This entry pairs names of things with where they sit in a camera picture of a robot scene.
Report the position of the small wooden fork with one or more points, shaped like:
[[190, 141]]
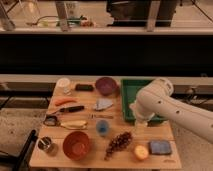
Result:
[[100, 116]]

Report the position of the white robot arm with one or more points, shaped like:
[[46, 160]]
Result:
[[155, 98]]

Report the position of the grey towel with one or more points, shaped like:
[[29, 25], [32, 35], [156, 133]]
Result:
[[102, 104]]

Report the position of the black handled knife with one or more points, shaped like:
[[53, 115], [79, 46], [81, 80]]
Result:
[[68, 110]]

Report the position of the orange bowl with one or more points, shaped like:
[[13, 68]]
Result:
[[76, 145]]

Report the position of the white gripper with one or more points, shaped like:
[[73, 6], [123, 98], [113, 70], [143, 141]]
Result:
[[141, 121]]

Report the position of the white lidded jar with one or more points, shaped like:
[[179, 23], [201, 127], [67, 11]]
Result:
[[64, 85]]

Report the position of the black rectangular block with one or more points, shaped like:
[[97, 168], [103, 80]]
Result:
[[84, 87]]

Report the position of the blue plastic cup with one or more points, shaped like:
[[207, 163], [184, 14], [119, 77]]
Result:
[[102, 127]]

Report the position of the wooden table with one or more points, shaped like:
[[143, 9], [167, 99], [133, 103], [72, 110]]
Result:
[[125, 159]]

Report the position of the purple bowl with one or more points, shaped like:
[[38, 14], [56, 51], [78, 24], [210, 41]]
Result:
[[106, 85]]

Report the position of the yellow banana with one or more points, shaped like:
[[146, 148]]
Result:
[[76, 124]]

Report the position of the orange carrot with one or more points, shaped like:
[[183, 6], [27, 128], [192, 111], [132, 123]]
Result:
[[60, 102]]

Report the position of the bunch of dark grapes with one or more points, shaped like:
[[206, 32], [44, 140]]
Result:
[[119, 143]]

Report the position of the blue sponge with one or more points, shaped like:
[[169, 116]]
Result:
[[160, 147]]

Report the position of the metal can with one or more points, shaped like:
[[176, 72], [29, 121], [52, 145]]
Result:
[[45, 144]]

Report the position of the yellow orange fruit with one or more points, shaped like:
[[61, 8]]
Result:
[[141, 152]]

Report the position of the green plastic tray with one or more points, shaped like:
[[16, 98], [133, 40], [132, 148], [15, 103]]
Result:
[[129, 89]]

